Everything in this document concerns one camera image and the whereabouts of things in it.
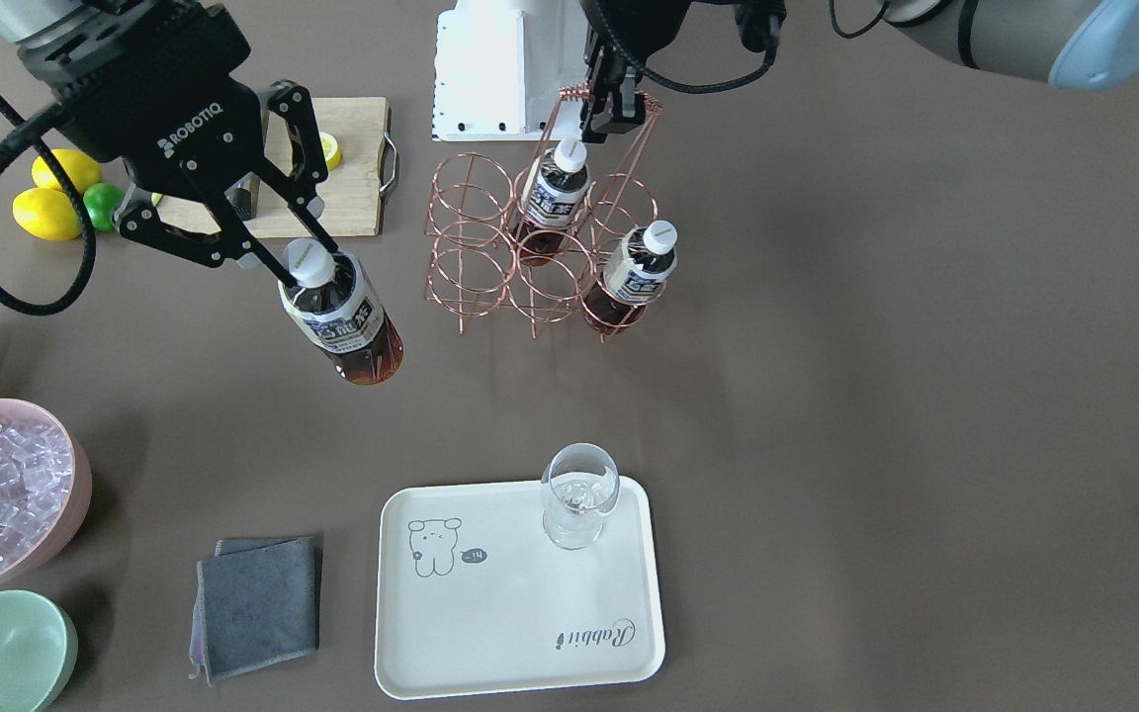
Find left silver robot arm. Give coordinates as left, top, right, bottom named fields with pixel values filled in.
left=579, top=1, right=1139, bottom=144

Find pink bowl of ice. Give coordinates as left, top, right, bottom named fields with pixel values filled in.
left=0, top=400, right=92, bottom=584

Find cream rabbit serving tray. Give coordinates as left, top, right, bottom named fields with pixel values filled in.
left=374, top=478, right=667, bottom=699

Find upper yellow lemon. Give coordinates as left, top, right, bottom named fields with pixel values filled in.
left=31, top=148, right=103, bottom=194

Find copper wire bottle basket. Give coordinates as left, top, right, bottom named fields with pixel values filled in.
left=423, top=95, right=663, bottom=341

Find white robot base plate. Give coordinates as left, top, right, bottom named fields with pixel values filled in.
left=431, top=1, right=589, bottom=141

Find grey folded cloth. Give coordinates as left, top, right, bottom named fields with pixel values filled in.
left=189, top=537, right=319, bottom=685

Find green lime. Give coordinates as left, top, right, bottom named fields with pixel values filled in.
left=82, top=182, right=124, bottom=231

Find tea bottle white cap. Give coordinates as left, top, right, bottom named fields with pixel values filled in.
left=279, top=237, right=403, bottom=385

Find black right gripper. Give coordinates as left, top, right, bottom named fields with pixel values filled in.
left=18, top=1, right=339, bottom=287

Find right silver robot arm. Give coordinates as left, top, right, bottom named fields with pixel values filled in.
left=0, top=1, right=336, bottom=287

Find clear wine glass on tray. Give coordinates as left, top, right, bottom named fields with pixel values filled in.
left=541, top=443, right=621, bottom=551

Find half lemon slice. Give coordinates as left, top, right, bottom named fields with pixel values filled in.
left=319, top=132, right=344, bottom=172

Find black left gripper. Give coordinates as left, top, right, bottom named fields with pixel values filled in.
left=579, top=28, right=646, bottom=139

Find green ceramic bowl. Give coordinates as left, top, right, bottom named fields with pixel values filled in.
left=0, top=589, right=77, bottom=711

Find yellow lemon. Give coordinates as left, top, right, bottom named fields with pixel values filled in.
left=13, top=188, right=82, bottom=240
left=31, top=148, right=103, bottom=194

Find bamboo cutting board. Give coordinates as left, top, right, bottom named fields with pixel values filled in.
left=157, top=96, right=396, bottom=240

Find lower yellow lemon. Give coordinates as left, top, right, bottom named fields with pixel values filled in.
left=13, top=188, right=82, bottom=240

